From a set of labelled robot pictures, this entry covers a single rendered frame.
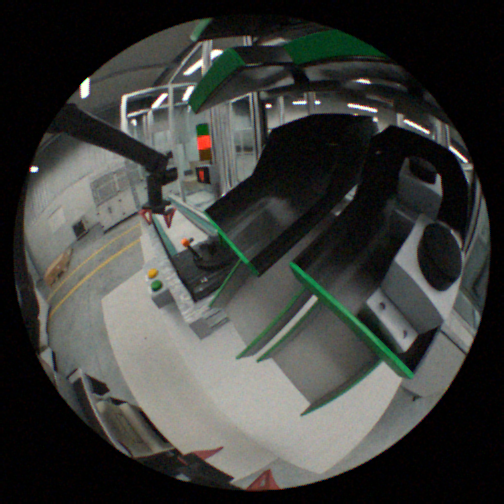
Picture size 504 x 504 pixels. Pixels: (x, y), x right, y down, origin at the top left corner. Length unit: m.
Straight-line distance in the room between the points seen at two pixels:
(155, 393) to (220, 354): 0.25
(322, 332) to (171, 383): 0.40
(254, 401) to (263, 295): 0.28
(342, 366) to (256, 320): 0.17
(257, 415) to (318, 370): 0.22
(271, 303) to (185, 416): 0.38
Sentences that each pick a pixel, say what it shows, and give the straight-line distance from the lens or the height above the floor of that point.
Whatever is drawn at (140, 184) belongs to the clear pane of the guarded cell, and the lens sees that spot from 1.74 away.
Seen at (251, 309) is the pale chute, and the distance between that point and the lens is 0.30.
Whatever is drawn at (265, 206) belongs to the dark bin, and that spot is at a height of 1.22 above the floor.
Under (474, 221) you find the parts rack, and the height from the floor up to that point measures 1.29.
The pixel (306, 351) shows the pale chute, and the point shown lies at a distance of 0.27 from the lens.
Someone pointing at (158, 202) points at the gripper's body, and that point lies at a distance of 0.58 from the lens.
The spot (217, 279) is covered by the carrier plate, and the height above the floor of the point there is 0.97.
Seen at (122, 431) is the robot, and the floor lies 0.88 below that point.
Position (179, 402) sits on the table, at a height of 0.86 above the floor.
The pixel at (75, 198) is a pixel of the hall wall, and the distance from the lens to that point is 8.70.
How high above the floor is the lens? 1.29
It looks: 37 degrees down
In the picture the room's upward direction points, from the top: 5 degrees counter-clockwise
